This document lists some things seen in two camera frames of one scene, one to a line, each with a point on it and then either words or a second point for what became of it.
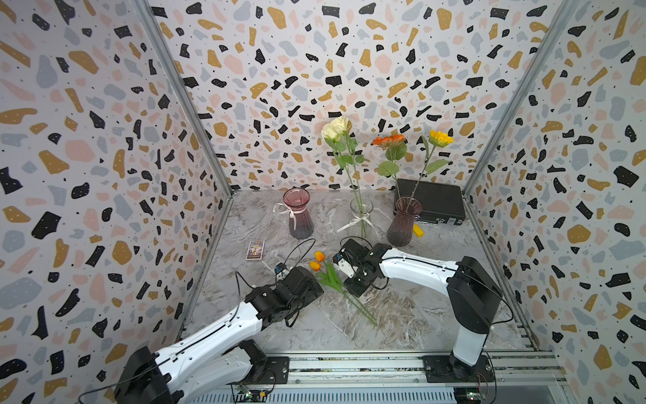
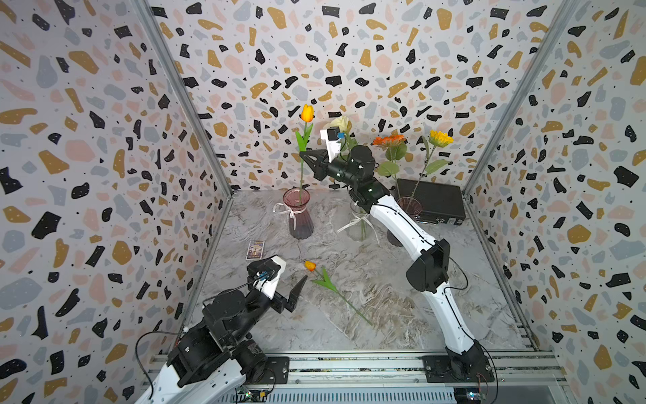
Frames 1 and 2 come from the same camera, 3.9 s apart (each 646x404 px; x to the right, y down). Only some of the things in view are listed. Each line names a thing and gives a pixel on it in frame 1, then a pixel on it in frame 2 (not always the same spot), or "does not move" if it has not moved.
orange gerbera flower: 396,150 does not move
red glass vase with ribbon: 296,199 does not move
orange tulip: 330,277 to 308,114
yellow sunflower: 437,140 does not move
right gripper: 353,289 to 323,161
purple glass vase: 400,230 does not move
